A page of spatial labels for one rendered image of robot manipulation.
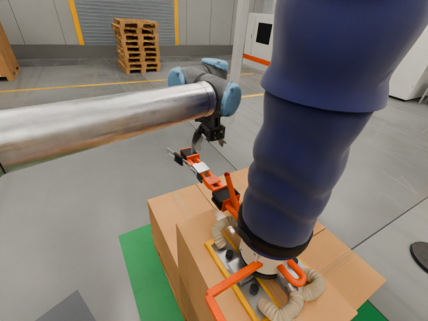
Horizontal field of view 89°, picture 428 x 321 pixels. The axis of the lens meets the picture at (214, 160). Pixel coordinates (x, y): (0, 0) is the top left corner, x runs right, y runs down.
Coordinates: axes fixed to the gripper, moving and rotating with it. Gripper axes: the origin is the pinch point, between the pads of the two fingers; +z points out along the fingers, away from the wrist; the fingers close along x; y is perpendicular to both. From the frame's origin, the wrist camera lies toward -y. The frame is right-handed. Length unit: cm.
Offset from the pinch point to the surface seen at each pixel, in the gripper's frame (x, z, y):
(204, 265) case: -17.2, 27.1, 32.2
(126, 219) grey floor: -33, 122, -88
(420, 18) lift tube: 0, -51, 53
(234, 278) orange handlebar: -16, 13, 46
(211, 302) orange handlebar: -25, 13, 49
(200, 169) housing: -1.1, 12.6, -3.1
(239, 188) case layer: 51, 67, -30
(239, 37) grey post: 182, -18, -228
